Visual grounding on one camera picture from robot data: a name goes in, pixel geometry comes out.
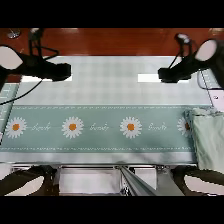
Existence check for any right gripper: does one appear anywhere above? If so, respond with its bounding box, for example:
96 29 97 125
157 64 193 84

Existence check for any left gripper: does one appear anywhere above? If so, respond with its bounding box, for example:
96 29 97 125
41 62 73 83

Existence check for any pale green T-shirt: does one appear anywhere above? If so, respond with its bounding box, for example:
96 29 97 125
184 106 224 175

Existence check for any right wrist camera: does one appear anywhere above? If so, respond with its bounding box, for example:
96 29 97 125
173 32 194 62

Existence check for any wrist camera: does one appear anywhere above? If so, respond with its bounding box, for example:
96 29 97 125
173 32 194 62
27 28 47 58

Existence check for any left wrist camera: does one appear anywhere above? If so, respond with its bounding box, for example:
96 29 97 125
27 28 47 58

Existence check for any black cable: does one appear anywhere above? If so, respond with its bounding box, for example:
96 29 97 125
0 79 45 106

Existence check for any silver frame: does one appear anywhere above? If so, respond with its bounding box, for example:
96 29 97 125
0 162 224 197

